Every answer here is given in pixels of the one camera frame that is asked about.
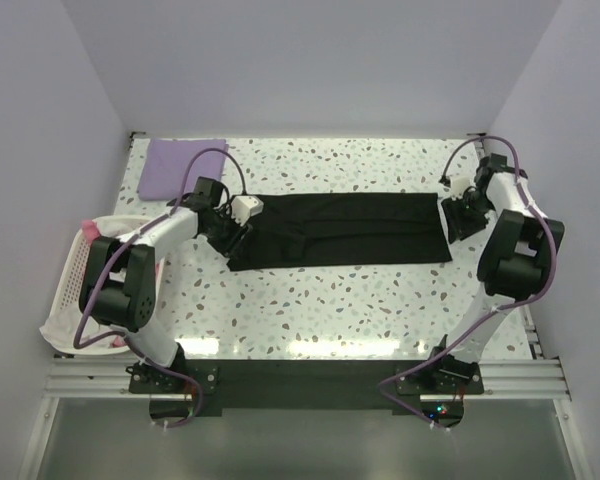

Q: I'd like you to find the pink t shirt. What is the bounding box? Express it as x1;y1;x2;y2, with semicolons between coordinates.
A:
81;215;149;351

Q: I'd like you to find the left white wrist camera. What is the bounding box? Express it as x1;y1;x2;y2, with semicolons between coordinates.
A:
231;195;264;225

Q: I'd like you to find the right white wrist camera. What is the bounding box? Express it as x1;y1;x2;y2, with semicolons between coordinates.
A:
449;176;472;199

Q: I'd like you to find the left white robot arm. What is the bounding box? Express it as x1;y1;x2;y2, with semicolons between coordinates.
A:
73;177;264;392

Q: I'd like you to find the folded purple t shirt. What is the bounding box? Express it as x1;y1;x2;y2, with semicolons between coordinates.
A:
137;139;228;201

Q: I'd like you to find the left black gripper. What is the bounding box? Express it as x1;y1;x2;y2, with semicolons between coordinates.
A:
202;207;252;259

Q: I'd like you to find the white laundry basket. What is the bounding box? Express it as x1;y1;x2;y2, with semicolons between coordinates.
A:
48;214;169;357

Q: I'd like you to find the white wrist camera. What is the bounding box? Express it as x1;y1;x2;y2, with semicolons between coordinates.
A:
449;176;472;199
231;195;264;225

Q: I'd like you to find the black t shirt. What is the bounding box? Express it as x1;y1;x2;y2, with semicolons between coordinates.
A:
228;193;452;271

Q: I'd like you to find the aluminium frame rail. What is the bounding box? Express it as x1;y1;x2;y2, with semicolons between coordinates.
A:
43;357;571;400

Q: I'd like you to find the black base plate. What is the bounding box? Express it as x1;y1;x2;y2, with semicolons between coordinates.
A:
126;356;485;427

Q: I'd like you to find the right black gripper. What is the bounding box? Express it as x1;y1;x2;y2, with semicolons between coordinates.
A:
440;192;493;244

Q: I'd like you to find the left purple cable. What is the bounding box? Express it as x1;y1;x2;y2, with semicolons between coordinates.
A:
72;148;249;429

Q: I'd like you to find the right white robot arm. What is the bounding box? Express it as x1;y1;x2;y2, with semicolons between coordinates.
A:
425;154;565;393

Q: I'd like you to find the white t shirt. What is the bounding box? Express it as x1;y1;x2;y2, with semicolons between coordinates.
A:
38;214;151;351

